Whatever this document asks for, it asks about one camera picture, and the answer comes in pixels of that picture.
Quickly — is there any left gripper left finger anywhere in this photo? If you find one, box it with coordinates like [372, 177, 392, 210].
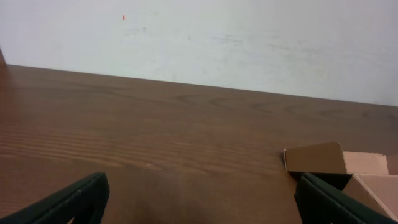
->
[1, 172, 109, 224]

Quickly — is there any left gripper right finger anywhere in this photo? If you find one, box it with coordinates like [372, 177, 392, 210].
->
[294, 173, 397, 224]

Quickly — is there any open cardboard box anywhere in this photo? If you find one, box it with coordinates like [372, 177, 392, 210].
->
[284, 142, 397, 221]

